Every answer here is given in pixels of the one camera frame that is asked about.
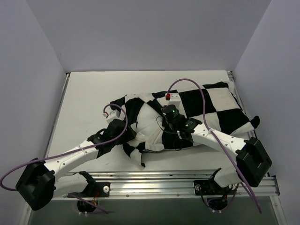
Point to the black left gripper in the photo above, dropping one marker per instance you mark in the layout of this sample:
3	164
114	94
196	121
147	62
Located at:
124	126

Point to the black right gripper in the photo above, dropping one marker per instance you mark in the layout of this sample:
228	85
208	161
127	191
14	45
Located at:
167	122

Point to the white pillow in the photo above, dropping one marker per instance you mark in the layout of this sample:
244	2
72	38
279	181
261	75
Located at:
147	128

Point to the black white checkered pillowcase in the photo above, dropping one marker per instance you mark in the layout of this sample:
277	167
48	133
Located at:
212	103

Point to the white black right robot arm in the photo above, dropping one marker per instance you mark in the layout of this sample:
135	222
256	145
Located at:
251	161

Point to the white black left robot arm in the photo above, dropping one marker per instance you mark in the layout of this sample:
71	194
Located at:
41	181

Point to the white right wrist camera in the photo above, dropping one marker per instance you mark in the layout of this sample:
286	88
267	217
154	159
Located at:
173	99

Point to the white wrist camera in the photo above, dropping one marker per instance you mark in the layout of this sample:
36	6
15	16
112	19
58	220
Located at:
173	99
111	116

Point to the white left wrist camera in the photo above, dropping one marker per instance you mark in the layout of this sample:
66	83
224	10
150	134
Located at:
111	116

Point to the aluminium front rail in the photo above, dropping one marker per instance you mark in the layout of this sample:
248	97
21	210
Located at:
151	185

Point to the aluminium rail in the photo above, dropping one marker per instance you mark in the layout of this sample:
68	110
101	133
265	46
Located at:
57	114
237	96
151	185

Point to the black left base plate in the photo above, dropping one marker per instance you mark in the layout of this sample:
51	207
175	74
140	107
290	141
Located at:
101	189

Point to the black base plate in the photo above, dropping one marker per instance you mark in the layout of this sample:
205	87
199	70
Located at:
101	189
201	187

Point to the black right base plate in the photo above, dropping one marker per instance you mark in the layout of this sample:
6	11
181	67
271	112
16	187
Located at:
201	187

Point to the aluminium right side rail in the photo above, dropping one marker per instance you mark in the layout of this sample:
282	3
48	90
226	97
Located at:
237	96

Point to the aluminium left side rail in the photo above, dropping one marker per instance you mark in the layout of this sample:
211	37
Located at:
57	114

